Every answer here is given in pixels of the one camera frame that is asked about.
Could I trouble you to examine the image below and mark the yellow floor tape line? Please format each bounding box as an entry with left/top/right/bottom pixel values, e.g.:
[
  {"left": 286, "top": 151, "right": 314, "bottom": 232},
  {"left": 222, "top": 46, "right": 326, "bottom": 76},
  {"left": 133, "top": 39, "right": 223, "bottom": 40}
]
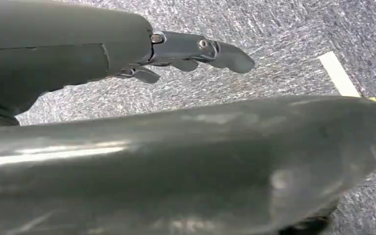
[{"left": 317, "top": 50, "right": 376, "bottom": 190}]

